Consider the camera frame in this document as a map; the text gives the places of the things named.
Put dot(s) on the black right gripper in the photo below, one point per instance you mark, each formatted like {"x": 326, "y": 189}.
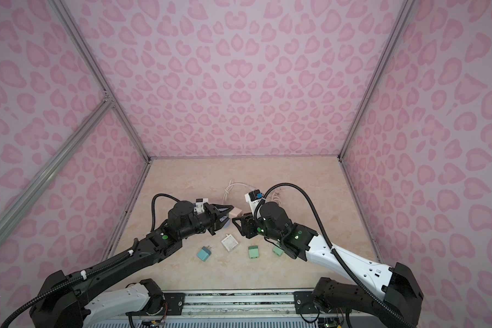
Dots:
{"x": 247, "y": 223}

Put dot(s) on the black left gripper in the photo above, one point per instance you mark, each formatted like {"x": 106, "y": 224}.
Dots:
{"x": 212, "y": 216}

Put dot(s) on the pink plug adapter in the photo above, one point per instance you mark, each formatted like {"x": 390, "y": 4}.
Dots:
{"x": 235, "y": 213}

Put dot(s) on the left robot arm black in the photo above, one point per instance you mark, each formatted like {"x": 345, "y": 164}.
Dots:
{"x": 83, "y": 298}

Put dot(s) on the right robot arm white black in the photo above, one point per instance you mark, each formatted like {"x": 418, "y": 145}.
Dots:
{"x": 390, "y": 293}

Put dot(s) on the white square plug adapter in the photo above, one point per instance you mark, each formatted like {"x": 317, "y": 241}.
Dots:
{"x": 229, "y": 243}

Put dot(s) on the green plug adapter middle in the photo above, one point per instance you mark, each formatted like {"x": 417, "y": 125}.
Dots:
{"x": 253, "y": 252}

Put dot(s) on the green plug adapter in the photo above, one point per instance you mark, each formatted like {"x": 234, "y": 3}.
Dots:
{"x": 253, "y": 252}
{"x": 278, "y": 251}

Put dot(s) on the teal plug adapter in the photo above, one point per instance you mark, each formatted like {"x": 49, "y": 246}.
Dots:
{"x": 204, "y": 254}

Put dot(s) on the green plug adapter right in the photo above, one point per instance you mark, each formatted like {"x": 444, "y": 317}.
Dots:
{"x": 278, "y": 251}

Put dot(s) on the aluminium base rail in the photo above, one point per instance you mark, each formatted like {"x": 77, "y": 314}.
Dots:
{"x": 242, "y": 308}

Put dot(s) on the aluminium frame profile left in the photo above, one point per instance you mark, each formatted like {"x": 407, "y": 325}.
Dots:
{"x": 12, "y": 215}

